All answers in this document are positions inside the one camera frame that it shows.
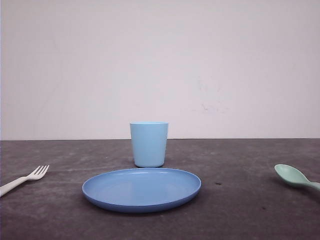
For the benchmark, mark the light blue plastic cup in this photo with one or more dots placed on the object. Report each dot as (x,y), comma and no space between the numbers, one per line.
(149,142)

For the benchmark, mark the white plastic fork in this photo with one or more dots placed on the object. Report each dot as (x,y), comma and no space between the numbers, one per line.
(35,175)

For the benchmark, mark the mint green plastic spoon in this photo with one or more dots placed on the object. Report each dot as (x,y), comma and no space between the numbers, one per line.
(294,177)

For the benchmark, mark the blue plastic plate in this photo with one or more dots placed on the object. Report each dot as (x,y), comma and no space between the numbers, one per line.
(141,190)

